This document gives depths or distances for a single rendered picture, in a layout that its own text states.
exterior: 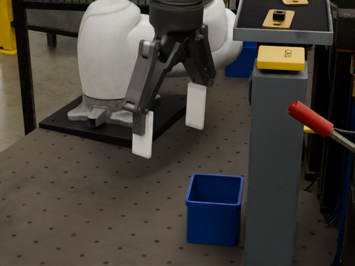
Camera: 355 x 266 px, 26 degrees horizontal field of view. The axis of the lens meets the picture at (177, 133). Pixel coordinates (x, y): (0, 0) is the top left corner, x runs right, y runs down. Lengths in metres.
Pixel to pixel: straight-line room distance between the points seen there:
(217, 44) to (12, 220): 0.65
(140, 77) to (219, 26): 0.80
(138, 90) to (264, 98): 0.17
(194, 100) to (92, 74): 0.68
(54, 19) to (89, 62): 2.50
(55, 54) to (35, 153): 2.70
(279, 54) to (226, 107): 0.98
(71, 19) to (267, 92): 3.30
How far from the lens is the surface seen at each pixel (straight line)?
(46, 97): 3.86
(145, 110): 1.04
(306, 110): 0.92
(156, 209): 1.53
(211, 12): 1.79
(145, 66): 1.03
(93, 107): 1.85
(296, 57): 1.00
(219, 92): 2.07
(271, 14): 1.16
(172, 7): 1.04
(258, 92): 0.99
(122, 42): 1.79
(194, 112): 1.18
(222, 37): 1.82
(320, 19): 1.16
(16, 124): 3.60
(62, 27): 4.29
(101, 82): 1.82
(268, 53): 1.01
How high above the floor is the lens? 1.50
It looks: 26 degrees down
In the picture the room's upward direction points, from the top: straight up
